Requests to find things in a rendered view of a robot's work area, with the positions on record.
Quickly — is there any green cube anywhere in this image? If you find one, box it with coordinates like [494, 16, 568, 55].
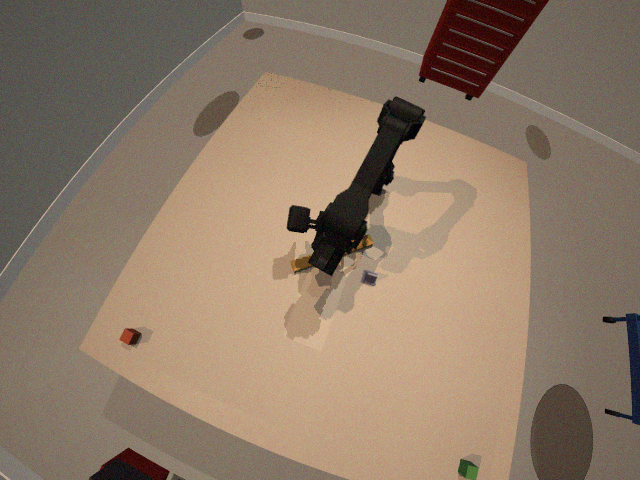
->
[458, 459, 479, 480]

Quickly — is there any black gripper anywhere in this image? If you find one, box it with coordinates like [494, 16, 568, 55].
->
[286, 205, 324, 233]

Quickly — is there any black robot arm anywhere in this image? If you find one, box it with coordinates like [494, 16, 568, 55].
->
[308, 96, 426, 276]

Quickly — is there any small red cube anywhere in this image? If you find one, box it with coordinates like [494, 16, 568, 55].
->
[119, 328, 142, 345]

